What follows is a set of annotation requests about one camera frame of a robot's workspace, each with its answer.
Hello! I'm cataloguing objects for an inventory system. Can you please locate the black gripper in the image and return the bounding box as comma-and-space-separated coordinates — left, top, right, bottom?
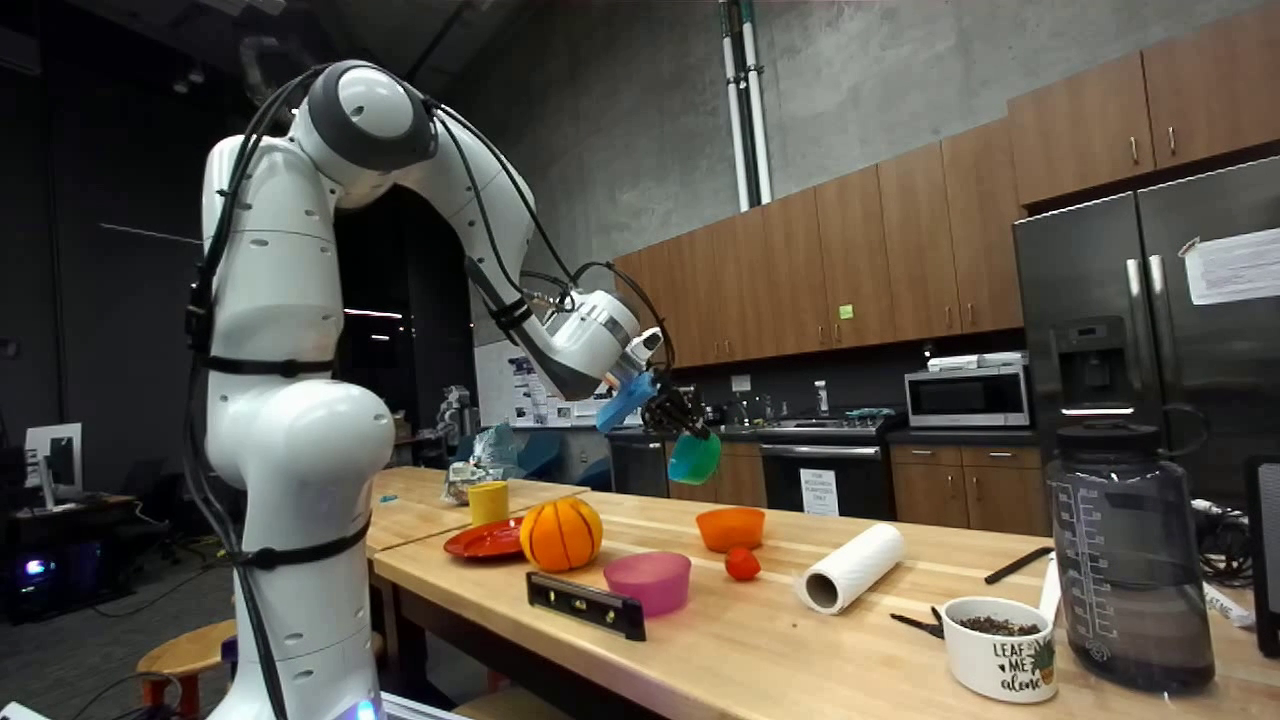
642, 381, 718, 443

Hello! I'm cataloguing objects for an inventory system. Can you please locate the green plastic bowl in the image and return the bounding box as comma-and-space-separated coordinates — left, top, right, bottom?
665, 425, 730, 488

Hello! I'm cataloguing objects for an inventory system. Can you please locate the orange plastic bowl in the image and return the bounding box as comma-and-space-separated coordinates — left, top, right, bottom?
692, 506, 769, 558

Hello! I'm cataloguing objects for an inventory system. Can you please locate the pink plastic bowl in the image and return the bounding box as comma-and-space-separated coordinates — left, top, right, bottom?
600, 548, 697, 622

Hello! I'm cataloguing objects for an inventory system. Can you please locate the white paper on oven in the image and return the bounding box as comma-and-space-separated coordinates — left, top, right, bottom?
795, 463, 846, 520

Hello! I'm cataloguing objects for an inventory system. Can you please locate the black built-in oven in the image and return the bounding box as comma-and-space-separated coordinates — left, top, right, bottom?
764, 422, 900, 520

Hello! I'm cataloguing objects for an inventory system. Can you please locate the orange toy pumpkin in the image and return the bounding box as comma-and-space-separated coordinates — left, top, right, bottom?
515, 493, 609, 578

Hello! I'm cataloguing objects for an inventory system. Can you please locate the brown upper cabinet row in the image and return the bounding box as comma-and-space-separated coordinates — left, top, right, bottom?
612, 116, 1028, 375

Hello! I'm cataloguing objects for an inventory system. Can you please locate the black spirit level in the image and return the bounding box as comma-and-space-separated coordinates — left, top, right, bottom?
524, 567, 654, 644

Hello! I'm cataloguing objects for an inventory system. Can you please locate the white paper towel roll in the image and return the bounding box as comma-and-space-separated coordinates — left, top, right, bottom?
795, 520, 912, 622

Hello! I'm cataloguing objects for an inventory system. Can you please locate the yellow mug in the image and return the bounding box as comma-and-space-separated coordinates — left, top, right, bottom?
464, 476, 514, 532

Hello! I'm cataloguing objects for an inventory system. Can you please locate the clear plastic snack bag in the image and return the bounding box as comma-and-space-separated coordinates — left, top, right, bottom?
440, 455, 514, 509

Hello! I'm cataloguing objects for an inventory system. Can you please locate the red plate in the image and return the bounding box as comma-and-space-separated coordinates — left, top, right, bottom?
440, 517, 528, 565

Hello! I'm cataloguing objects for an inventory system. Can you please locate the steel microwave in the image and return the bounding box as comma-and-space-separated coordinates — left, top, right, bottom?
900, 366, 1036, 431

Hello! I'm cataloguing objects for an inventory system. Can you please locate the brown lower cabinet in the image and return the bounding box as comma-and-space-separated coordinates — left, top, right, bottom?
889, 442, 1057, 537

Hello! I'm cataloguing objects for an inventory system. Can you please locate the black pen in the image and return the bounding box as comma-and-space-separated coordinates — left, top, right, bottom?
981, 540, 1057, 587

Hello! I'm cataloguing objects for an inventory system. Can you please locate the white printed mug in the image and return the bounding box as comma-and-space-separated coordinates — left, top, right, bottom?
938, 593, 1064, 707

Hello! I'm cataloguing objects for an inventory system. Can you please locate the black steel fridge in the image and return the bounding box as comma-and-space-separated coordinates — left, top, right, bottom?
1013, 154, 1280, 517

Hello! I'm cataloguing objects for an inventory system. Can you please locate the dark transparent water jug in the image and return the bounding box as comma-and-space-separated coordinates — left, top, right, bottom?
1040, 422, 1219, 701

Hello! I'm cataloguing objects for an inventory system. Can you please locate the brown cabinet above fridge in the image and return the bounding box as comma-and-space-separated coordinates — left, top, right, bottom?
1003, 4, 1280, 211

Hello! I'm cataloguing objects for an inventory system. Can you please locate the round wooden stool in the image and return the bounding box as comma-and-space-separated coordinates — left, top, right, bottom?
132, 617, 245, 720

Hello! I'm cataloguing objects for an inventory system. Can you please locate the white paper on fridge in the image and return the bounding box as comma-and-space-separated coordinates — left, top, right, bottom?
1179, 223, 1280, 314

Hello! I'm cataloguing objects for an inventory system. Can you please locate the small computer monitor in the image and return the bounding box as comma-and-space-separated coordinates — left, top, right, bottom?
20, 422, 88, 513

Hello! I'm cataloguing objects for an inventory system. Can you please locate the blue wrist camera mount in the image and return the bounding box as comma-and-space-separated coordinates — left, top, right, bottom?
594, 367, 659, 442

